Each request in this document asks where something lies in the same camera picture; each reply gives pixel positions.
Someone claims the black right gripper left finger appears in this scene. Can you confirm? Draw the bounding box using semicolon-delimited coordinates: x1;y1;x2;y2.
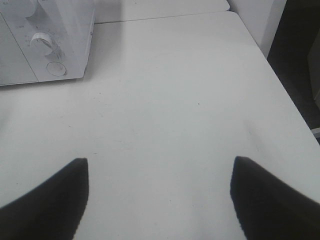
0;158;89;240

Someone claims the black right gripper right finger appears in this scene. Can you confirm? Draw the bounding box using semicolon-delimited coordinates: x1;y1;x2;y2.
230;156;320;240

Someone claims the round white door button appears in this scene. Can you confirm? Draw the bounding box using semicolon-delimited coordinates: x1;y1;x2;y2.
46;62;67;77

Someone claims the white timer knob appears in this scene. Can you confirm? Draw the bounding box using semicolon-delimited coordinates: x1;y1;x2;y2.
30;32;58;56

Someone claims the white microwave oven body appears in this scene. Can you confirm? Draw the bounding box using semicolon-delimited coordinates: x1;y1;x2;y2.
0;0;95;86

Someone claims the upper white power knob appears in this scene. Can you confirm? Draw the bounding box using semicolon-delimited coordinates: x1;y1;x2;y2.
12;0;43;18

